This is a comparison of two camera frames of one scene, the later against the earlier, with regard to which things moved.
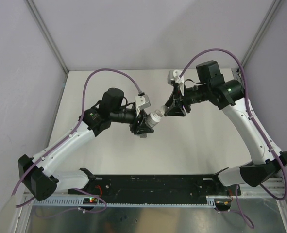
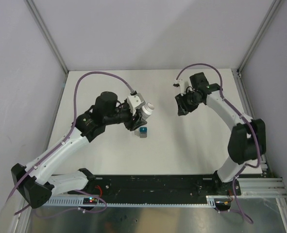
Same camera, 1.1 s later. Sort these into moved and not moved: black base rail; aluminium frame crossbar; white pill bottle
Moved: white pill bottle
Not moved: black base rail; aluminium frame crossbar
